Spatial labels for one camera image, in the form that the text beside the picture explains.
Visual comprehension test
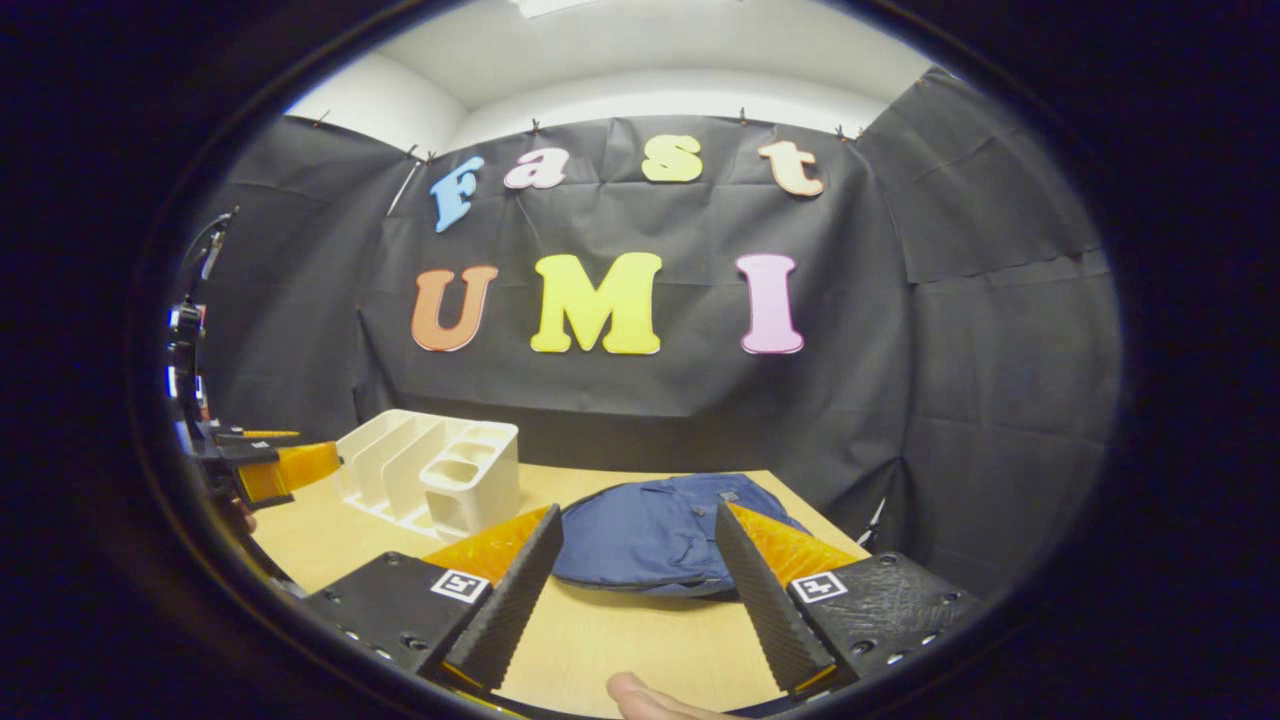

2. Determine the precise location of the white bookshelf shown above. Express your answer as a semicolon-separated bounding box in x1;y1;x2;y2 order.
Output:
335;408;521;541

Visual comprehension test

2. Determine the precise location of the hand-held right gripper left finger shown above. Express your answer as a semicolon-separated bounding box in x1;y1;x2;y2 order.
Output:
300;503;566;696

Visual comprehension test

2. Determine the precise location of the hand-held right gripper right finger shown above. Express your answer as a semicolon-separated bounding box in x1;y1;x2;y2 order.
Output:
713;500;991;699

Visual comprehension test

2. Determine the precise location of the blue schoolbag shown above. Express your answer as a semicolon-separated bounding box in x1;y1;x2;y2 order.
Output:
552;473;811;598

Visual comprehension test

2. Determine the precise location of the black backdrop cloth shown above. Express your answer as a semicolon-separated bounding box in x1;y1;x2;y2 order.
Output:
175;65;1126;601

